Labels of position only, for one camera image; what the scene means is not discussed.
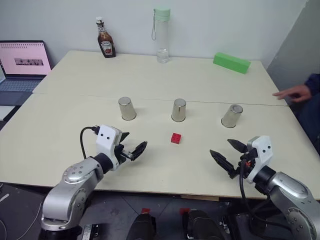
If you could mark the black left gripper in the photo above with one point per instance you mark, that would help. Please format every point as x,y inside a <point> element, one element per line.
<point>123,153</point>

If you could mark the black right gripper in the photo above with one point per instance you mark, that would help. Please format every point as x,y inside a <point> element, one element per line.
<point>246,165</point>

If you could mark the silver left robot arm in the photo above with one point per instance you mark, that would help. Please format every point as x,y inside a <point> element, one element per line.
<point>72,190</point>

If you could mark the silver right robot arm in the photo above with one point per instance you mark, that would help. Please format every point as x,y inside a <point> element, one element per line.
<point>292,200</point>

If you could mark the person's bare hand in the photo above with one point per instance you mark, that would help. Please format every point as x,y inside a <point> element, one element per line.
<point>296,93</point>

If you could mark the steel cup upside down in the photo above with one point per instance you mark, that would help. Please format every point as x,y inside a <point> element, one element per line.
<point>179,110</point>
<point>232,116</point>
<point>127,108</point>

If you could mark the red toy brick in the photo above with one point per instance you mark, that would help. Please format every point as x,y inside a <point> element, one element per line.
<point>176,138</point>

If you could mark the small red block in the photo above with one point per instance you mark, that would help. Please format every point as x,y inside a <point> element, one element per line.
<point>146,210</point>

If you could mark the dark rounded shape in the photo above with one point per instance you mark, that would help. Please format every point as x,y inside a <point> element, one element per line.
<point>202,225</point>
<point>141,226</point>

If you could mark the person's dark trousers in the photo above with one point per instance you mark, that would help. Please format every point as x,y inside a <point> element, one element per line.
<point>310,120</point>

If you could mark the green rectangular block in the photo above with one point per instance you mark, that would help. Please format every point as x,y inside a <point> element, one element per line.
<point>231,62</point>

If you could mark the ketchup bottle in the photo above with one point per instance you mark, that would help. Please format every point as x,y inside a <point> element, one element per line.
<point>107,42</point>

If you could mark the person's dark blue sleeve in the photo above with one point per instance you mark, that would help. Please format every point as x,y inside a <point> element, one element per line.
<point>313,85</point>

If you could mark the clear bottle green lid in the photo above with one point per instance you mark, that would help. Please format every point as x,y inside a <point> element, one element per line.
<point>163,35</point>

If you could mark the grey open laptop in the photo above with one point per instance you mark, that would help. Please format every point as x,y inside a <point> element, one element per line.
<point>21,72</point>

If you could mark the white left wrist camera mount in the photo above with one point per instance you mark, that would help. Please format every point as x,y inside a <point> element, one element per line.
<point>106,143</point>

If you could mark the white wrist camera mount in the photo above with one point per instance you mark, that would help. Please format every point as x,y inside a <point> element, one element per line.
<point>106,143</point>
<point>262,155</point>

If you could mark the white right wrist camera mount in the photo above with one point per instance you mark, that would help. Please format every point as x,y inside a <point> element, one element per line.
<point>262,155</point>

